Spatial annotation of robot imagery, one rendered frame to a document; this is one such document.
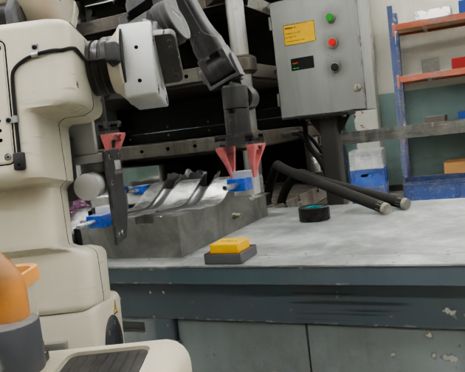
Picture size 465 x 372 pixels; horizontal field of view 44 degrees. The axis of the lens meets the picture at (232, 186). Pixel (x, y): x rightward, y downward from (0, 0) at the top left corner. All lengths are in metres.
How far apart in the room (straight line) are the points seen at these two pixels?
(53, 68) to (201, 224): 0.60
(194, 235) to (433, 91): 6.72
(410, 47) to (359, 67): 5.94
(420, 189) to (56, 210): 4.22
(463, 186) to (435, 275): 3.95
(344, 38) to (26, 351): 1.62
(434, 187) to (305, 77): 3.06
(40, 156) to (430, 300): 0.68
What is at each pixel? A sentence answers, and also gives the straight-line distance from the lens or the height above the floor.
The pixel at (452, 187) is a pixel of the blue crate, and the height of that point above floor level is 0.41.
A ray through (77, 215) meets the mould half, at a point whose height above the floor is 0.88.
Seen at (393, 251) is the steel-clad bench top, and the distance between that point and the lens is 1.11.
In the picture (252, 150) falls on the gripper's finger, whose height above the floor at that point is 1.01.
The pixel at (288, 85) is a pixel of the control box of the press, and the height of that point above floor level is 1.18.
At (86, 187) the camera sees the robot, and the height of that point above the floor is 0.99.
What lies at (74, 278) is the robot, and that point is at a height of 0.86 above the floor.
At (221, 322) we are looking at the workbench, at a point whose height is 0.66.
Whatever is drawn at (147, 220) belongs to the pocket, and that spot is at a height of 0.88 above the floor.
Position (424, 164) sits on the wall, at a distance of 7.88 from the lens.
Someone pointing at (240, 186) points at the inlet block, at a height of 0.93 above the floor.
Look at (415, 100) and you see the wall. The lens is 7.85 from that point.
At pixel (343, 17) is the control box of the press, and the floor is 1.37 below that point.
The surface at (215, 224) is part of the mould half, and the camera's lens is 1.38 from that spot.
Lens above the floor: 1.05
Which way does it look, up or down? 5 degrees down
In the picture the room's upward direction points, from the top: 7 degrees counter-clockwise
